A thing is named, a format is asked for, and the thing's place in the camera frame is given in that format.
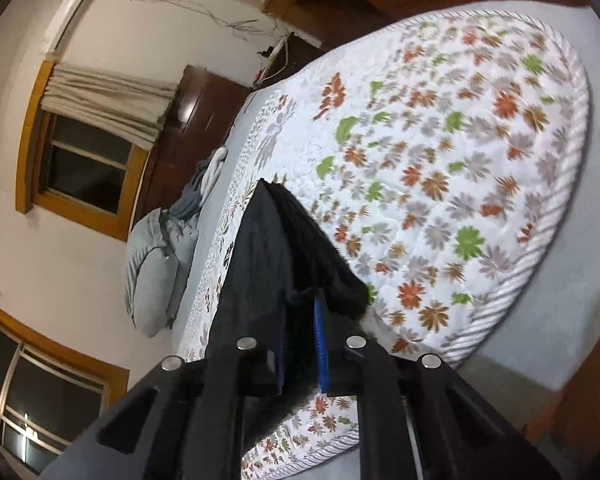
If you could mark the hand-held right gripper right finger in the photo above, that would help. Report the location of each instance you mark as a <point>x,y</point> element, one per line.
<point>321,350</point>

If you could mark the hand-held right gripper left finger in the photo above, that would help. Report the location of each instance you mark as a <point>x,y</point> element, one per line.
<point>260,370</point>

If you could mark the black pants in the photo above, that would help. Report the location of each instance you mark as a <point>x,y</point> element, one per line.
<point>280,240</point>

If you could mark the folded grey duvet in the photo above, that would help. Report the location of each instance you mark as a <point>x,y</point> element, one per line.
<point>150,280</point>

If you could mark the dark grey garment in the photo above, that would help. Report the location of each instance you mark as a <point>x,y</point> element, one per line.
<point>190,195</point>

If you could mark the white cloth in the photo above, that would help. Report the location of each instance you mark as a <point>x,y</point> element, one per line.
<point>215,165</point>

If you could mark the wood-framed window without curtain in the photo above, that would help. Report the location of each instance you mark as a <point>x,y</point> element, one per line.
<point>45,395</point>

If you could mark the floral quilted bed cover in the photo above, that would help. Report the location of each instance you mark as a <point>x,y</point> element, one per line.
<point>430,135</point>

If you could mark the dark brown wooden headboard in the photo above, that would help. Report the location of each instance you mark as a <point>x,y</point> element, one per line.
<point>195,125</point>

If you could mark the wood-framed window with curtain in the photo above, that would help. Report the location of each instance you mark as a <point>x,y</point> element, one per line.
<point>85,170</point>

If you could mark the dark nightstand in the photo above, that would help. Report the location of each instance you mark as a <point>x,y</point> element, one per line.
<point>295,60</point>

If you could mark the beige curtain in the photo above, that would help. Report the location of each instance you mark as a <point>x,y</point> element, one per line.
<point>105,100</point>

